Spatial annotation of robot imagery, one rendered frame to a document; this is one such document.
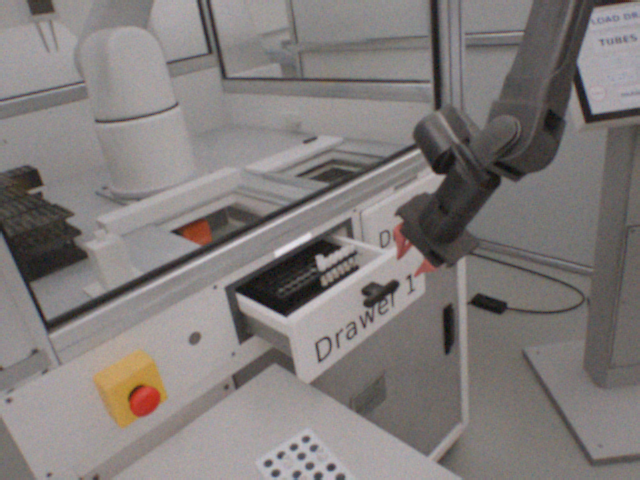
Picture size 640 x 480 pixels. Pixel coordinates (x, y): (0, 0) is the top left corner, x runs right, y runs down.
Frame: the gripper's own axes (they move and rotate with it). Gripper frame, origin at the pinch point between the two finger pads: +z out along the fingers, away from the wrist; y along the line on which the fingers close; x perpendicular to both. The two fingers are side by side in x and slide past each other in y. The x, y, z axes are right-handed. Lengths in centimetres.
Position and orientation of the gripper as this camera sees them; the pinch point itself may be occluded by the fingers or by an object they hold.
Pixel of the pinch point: (410, 263)
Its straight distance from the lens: 75.0
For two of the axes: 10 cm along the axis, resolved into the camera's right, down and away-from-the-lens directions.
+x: -7.2, 4.1, -5.6
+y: -6.4, -7.0, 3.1
